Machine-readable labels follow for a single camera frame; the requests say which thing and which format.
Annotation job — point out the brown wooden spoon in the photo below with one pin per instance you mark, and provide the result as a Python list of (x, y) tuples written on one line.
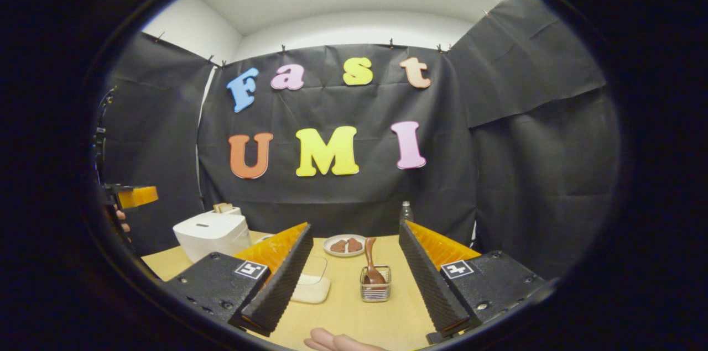
[(371, 271)]

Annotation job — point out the brown meat piece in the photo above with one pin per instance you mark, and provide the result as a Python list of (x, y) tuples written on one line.
[(354, 245), (338, 246)]

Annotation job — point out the white round plate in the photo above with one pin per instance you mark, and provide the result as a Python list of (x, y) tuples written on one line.
[(327, 249)]

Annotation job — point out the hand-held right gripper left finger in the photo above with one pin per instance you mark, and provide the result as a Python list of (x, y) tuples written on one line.
[(282, 284)]

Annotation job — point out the white divided condiment dish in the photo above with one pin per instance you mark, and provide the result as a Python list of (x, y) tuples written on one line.
[(264, 238)]

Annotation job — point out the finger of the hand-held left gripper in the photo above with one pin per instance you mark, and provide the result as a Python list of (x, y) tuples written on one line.
[(138, 197)]

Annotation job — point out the clear plastic water bottle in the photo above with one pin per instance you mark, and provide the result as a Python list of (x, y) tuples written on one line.
[(406, 213)]

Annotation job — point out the glass container of white rice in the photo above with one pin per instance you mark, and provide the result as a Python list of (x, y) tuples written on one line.
[(312, 290)]

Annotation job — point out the white rice cooker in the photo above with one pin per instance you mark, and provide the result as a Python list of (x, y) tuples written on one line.
[(213, 235)]

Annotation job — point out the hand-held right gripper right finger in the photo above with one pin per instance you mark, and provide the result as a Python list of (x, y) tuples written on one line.
[(428, 284)]

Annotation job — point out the black backdrop cloth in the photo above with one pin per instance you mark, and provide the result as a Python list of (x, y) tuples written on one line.
[(343, 196)]

